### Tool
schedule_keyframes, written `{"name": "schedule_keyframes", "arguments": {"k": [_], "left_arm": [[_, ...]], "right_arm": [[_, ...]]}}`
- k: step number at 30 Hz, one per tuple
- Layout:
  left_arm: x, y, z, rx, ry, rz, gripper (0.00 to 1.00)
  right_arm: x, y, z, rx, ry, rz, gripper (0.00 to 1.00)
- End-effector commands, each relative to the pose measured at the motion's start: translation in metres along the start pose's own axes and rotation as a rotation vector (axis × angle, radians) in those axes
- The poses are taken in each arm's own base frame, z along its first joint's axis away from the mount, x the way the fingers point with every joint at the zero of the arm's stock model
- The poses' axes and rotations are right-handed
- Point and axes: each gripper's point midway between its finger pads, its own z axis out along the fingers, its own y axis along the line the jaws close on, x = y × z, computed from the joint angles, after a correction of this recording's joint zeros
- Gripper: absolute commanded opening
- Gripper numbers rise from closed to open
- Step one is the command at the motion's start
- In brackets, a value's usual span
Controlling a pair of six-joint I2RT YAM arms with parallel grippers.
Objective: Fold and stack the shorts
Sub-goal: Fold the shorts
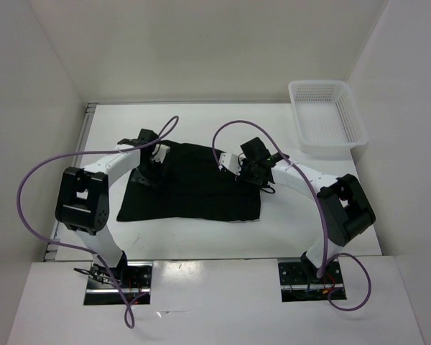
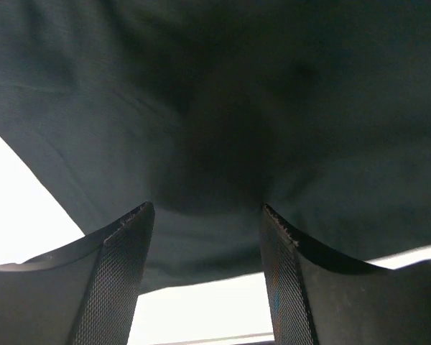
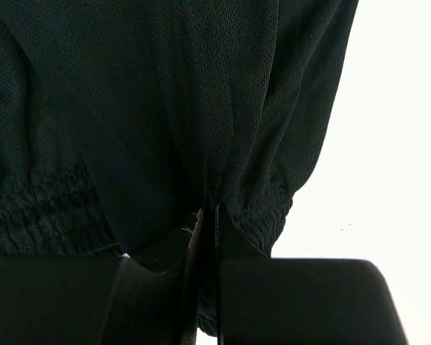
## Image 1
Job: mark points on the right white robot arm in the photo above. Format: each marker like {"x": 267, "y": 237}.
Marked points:
{"x": 343, "y": 205}

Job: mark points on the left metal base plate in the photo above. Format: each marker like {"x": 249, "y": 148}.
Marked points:
{"x": 136, "y": 287}

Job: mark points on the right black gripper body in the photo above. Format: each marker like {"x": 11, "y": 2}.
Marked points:
{"x": 248, "y": 171}

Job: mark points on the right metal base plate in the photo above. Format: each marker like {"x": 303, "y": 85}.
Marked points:
{"x": 295, "y": 286}

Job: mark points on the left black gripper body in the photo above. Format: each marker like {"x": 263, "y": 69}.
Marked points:
{"x": 147, "y": 173}

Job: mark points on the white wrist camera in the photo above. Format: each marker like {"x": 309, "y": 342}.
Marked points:
{"x": 160, "y": 152}
{"x": 229, "y": 162}

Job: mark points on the metal base plate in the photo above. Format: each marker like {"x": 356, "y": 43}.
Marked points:
{"x": 295, "y": 286}
{"x": 136, "y": 287}

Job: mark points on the white plastic basket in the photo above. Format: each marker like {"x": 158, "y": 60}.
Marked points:
{"x": 326, "y": 116}

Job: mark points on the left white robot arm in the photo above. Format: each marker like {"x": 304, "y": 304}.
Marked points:
{"x": 83, "y": 202}

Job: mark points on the black shorts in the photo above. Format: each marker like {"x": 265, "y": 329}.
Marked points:
{"x": 191, "y": 186}

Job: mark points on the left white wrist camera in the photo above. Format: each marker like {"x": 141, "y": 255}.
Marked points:
{"x": 160, "y": 152}

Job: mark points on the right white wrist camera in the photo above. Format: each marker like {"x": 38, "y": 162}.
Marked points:
{"x": 229, "y": 162}

